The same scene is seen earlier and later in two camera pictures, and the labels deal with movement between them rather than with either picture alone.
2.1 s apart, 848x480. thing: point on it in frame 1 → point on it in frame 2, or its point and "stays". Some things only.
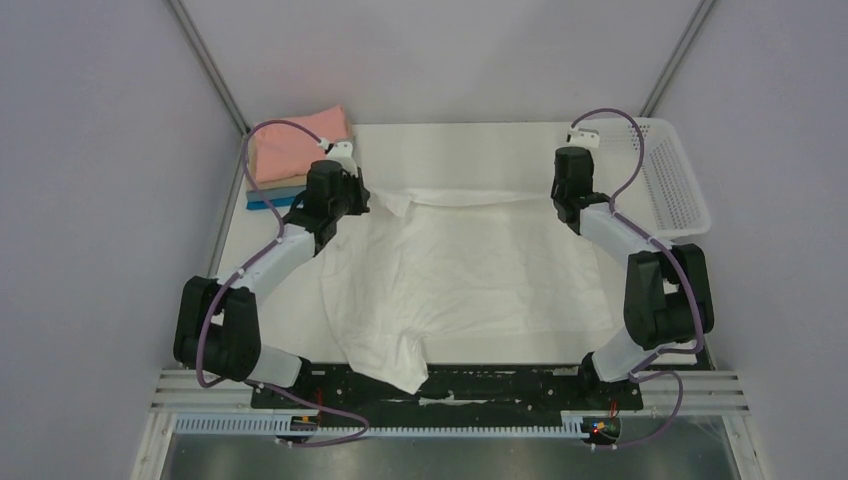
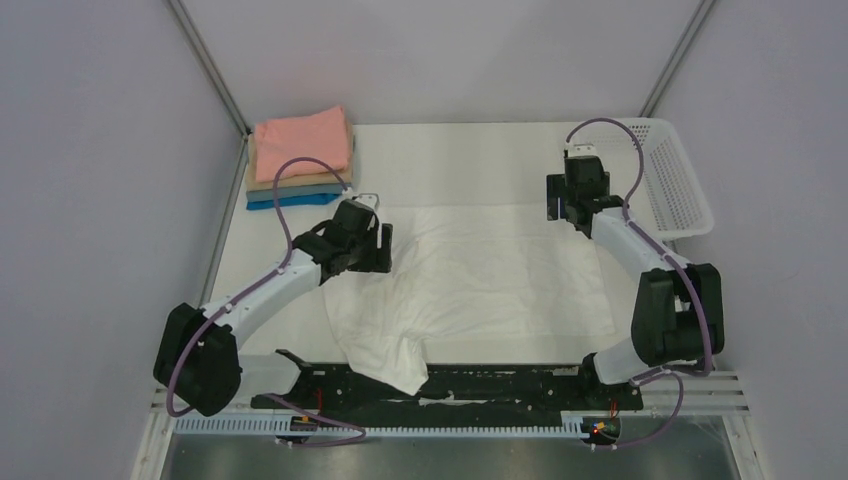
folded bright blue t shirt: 262,205 stays
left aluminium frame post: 220,83 stays
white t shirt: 415,266 stays
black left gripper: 362,195 → 379,259
